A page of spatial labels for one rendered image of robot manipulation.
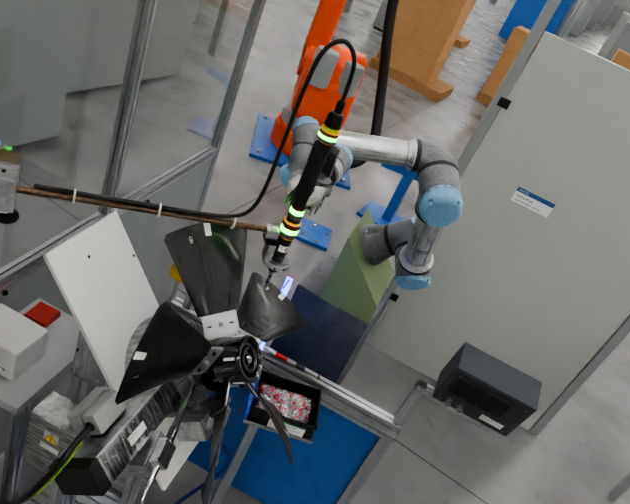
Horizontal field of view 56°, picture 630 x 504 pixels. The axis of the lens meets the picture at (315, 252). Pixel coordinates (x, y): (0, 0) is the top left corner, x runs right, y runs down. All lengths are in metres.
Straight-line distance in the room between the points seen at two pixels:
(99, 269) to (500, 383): 1.17
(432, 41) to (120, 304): 8.10
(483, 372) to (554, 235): 1.50
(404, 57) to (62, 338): 8.03
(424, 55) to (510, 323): 6.36
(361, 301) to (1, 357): 1.14
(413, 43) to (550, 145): 6.47
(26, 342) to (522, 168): 2.33
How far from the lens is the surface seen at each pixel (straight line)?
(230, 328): 1.52
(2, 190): 1.26
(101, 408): 1.40
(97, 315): 1.51
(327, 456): 2.30
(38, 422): 1.80
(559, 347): 3.57
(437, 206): 1.64
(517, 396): 1.88
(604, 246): 3.28
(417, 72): 9.37
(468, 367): 1.84
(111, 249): 1.57
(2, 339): 1.78
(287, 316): 1.74
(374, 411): 2.08
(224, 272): 1.51
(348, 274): 2.08
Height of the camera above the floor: 2.26
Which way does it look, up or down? 32 degrees down
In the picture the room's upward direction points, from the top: 24 degrees clockwise
